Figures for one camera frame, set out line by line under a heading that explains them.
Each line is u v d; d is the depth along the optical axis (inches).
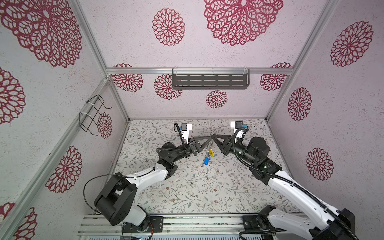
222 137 24.7
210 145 25.6
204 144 26.2
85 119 28.7
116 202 16.8
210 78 38.2
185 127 25.1
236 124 23.0
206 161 28.2
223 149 23.7
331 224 15.2
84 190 17.3
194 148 24.5
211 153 26.9
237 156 23.1
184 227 28.8
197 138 25.6
